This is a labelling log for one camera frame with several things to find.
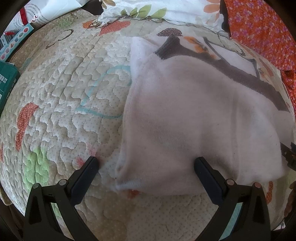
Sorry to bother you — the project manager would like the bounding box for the patterned shapes box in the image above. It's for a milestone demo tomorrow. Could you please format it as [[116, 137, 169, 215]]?
[[1, 23, 34, 62]]

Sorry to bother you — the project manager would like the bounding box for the white bag with red print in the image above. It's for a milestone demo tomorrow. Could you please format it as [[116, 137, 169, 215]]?
[[4, 0, 89, 32]]

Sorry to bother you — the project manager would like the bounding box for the teal cardboard box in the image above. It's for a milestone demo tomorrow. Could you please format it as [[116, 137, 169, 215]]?
[[0, 62, 20, 113]]

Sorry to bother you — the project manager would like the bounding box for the white floral pillow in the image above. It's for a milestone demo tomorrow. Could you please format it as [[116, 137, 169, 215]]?
[[101, 0, 224, 28]]

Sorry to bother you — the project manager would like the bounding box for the quilted heart pattern bedspread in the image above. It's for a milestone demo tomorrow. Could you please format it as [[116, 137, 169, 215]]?
[[1, 18, 295, 240]]

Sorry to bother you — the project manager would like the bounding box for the white garment with grey trim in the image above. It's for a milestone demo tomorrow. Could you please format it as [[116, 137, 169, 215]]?
[[115, 35, 295, 195]]

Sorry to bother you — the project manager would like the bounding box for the orange floral blanket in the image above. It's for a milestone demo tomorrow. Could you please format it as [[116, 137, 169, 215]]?
[[225, 0, 295, 108]]

